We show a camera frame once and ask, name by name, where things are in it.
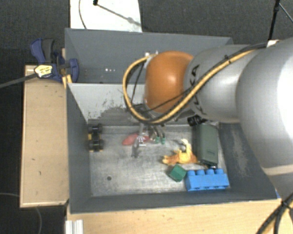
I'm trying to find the dark green flat block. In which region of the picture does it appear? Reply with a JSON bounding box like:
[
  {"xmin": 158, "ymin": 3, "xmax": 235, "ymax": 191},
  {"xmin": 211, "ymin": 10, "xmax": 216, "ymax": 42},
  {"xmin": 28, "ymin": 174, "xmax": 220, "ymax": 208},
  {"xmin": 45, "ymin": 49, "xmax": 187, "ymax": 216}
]
[{"xmin": 193, "ymin": 122, "xmax": 220, "ymax": 168}]

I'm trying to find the red toy food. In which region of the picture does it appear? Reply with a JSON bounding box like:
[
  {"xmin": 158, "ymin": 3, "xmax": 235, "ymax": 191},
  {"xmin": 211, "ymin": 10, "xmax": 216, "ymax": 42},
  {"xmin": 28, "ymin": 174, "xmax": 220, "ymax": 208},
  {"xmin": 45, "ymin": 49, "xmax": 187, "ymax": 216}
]
[{"xmin": 122, "ymin": 133, "xmax": 151, "ymax": 146}]

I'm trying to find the black and yellow toy car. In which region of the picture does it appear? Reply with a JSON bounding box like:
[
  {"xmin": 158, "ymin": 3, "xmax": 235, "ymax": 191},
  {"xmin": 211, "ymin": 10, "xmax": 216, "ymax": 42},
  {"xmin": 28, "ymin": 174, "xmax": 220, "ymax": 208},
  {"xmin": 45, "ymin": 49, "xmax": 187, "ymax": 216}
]
[{"xmin": 87, "ymin": 123, "xmax": 105, "ymax": 153}]

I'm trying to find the small green cube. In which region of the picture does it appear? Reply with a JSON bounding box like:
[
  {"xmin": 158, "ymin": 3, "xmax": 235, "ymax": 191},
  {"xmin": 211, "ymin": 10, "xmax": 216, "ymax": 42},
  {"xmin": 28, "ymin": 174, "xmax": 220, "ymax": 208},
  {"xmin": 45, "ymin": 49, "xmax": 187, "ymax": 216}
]
[{"xmin": 167, "ymin": 164, "xmax": 188, "ymax": 183}]

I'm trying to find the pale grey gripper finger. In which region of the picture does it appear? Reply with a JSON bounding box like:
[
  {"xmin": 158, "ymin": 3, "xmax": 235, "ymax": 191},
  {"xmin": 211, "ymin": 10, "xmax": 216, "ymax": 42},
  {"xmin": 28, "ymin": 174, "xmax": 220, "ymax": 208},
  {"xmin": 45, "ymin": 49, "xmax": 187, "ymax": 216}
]
[
  {"xmin": 136, "ymin": 136, "xmax": 148, "ymax": 158},
  {"xmin": 131, "ymin": 140, "xmax": 139, "ymax": 158}
]

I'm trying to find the pale wood board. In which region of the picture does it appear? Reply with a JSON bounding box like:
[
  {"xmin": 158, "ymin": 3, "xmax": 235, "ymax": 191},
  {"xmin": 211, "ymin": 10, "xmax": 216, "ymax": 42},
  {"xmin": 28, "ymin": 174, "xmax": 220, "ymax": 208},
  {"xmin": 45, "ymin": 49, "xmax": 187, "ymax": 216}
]
[{"xmin": 19, "ymin": 64, "xmax": 70, "ymax": 209}]

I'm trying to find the black cylinder on white bracket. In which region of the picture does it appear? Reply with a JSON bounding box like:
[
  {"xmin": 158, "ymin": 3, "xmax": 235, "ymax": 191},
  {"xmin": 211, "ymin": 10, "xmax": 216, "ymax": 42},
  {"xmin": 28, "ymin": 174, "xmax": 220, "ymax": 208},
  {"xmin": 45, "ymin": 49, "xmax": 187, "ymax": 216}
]
[{"xmin": 187, "ymin": 115, "xmax": 204, "ymax": 127}]

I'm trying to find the grey metal bin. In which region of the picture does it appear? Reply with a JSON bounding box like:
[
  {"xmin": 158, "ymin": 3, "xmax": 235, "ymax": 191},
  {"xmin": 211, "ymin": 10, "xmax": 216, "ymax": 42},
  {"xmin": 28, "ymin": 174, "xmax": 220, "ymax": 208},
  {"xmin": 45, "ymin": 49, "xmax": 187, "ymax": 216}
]
[{"xmin": 64, "ymin": 27, "xmax": 281, "ymax": 215}]

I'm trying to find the yellow and orange toy animal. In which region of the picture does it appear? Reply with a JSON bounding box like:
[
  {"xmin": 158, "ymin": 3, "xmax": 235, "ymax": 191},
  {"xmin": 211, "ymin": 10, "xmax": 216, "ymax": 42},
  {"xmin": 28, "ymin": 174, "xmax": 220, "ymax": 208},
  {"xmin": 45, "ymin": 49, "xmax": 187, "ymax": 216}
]
[{"xmin": 161, "ymin": 138, "xmax": 199, "ymax": 167}]

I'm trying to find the blue toy building brick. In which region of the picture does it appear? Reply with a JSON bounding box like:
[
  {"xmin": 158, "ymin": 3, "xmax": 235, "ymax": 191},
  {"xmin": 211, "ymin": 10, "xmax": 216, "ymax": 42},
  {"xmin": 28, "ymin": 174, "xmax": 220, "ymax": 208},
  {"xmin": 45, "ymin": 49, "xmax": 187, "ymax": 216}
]
[{"xmin": 185, "ymin": 168, "xmax": 230, "ymax": 193}]

